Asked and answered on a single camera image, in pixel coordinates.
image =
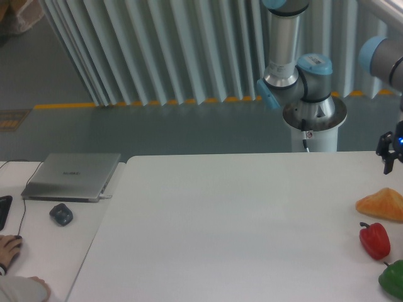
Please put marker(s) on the person's right hand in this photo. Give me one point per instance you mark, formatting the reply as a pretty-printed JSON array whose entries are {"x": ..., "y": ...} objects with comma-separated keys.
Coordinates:
[{"x": 6, "y": 250}]

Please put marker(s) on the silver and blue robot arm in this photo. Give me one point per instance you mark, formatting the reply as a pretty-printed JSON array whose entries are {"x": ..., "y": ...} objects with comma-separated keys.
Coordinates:
[{"x": 303, "y": 86}]

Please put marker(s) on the black keyboard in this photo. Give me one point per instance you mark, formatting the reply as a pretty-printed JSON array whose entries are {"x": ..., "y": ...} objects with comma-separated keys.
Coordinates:
[{"x": 5, "y": 204}]

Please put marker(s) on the orange triangular bread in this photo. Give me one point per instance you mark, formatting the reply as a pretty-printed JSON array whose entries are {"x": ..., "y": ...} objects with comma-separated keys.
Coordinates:
[{"x": 385, "y": 204}]

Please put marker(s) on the red bell pepper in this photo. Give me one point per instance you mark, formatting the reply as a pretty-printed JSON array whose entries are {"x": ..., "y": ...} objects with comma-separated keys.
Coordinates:
[{"x": 375, "y": 240}]

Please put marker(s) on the brown cardboard boxes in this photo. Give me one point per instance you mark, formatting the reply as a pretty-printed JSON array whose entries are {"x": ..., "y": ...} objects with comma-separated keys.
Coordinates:
[{"x": 18, "y": 17}]

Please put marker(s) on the white folding screen partition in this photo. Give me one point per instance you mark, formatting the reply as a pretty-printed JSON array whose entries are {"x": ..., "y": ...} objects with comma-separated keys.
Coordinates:
[{"x": 150, "y": 52}]

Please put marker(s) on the dark earbuds case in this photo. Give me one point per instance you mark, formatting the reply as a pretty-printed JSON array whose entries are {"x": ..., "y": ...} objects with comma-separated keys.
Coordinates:
[{"x": 61, "y": 214}]

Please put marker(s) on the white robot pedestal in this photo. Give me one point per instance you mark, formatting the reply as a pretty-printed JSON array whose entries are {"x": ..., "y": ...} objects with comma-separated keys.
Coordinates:
[{"x": 314, "y": 126}]

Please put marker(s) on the green bell pepper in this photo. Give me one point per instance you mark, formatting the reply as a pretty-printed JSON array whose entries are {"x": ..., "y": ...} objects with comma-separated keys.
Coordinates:
[{"x": 391, "y": 279}]

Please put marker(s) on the forearm in grey sleeve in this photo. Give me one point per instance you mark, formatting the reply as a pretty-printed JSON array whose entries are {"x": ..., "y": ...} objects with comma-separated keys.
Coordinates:
[{"x": 17, "y": 288}]

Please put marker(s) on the yellow floor sign sticker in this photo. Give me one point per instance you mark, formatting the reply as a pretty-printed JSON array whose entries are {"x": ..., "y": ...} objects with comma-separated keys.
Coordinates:
[{"x": 12, "y": 119}]

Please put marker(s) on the silver closed laptop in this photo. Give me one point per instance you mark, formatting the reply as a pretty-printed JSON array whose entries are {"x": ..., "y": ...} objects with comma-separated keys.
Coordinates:
[{"x": 74, "y": 177}]

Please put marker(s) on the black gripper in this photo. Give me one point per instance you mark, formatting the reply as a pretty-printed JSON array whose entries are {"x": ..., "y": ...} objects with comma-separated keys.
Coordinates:
[{"x": 383, "y": 151}]

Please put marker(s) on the silver usb plug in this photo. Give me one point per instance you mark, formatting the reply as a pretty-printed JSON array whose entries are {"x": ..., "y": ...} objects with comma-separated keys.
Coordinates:
[{"x": 101, "y": 197}]

